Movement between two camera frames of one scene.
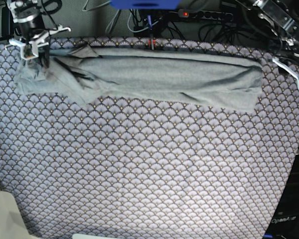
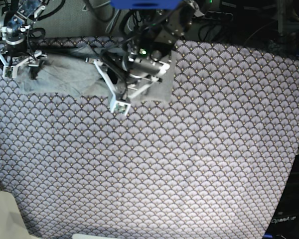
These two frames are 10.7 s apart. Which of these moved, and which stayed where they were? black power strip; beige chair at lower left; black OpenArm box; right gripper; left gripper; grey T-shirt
Moved: grey T-shirt; right gripper; left gripper
Stayed: black OpenArm box; beige chair at lower left; black power strip
